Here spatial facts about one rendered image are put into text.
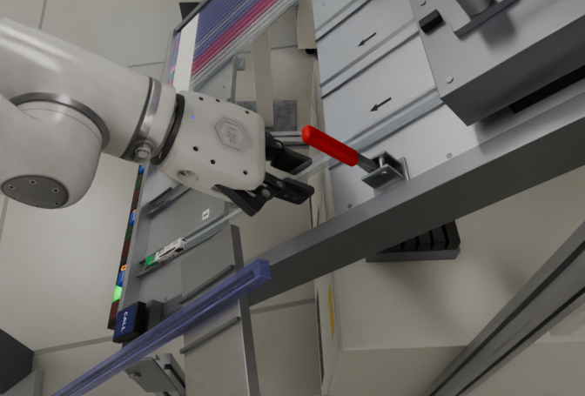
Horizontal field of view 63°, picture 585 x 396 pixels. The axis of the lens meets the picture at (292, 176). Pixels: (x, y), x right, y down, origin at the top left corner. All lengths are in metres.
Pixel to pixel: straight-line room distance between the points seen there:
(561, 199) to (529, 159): 0.65
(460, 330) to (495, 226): 0.22
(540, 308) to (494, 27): 0.33
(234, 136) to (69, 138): 0.17
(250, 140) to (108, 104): 0.15
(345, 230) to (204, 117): 0.18
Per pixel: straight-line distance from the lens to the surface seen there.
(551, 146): 0.41
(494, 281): 0.91
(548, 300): 0.60
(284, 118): 1.90
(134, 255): 0.77
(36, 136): 0.38
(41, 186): 0.40
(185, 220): 0.72
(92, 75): 0.45
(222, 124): 0.49
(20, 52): 0.45
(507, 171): 0.42
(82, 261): 1.69
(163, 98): 0.46
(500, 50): 0.39
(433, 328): 0.84
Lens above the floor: 1.39
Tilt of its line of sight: 53 degrees down
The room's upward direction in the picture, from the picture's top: straight up
